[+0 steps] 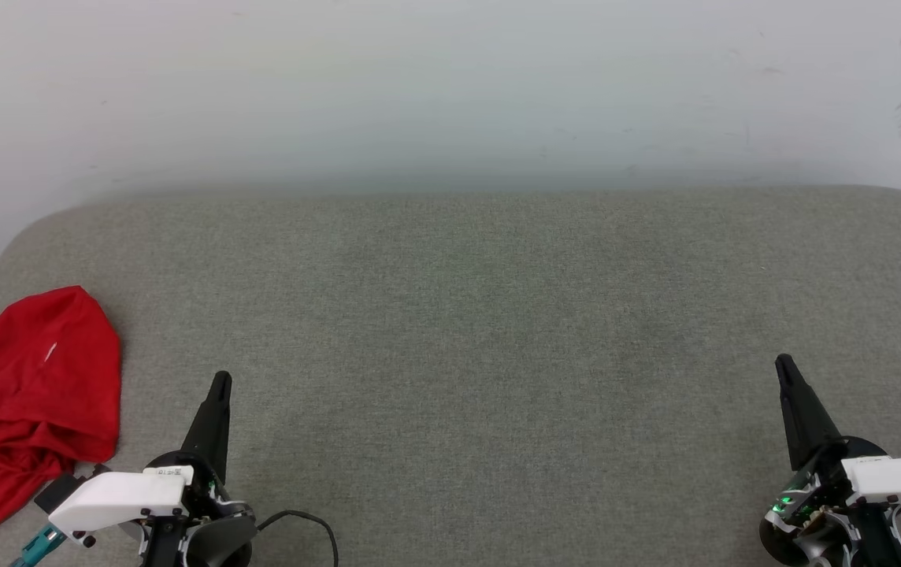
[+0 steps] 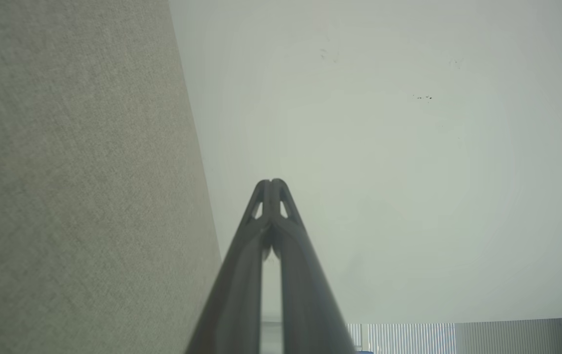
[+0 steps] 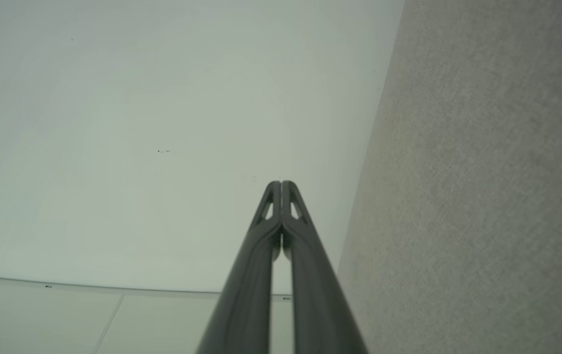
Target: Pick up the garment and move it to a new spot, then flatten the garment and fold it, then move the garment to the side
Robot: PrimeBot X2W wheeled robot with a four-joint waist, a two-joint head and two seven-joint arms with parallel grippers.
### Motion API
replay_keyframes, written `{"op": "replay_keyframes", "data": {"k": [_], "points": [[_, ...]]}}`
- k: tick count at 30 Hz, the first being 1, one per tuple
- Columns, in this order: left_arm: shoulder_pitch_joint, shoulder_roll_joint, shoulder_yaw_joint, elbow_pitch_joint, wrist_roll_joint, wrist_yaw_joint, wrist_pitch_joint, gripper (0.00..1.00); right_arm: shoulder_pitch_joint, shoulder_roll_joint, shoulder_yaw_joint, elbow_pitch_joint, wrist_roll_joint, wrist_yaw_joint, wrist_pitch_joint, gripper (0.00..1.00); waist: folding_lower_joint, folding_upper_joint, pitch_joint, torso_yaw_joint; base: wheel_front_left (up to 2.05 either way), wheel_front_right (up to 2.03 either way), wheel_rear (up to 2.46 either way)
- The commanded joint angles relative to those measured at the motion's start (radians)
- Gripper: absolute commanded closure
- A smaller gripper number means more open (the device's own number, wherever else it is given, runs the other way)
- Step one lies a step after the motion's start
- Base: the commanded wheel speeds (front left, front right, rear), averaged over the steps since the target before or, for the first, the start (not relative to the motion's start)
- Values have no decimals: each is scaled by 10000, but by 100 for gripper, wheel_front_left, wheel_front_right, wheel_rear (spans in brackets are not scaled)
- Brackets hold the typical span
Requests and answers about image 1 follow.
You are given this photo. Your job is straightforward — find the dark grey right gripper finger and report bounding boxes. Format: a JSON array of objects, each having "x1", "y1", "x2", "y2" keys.
[{"x1": 775, "y1": 354, "x2": 845, "y2": 471}]

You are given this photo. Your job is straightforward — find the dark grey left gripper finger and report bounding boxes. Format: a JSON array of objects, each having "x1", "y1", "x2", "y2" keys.
[{"x1": 180, "y1": 372, "x2": 232, "y2": 481}]

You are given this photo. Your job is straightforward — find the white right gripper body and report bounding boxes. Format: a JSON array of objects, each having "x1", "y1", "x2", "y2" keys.
[{"x1": 760, "y1": 437, "x2": 901, "y2": 567}]

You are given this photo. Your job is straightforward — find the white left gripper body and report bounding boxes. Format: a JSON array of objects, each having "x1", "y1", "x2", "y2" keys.
[{"x1": 49, "y1": 450, "x2": 253, "y2": 567}]

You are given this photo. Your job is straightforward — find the red and white basketball jersey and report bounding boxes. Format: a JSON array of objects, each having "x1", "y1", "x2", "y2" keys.
[{"x1": 0, "y1": 285, "x2": 122, "y2": 543}]

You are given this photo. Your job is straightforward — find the teal left camera connector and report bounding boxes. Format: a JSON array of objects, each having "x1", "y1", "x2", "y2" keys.
[{"x1": 9, "y1": 524, "x2": 67, "y2": 567}]

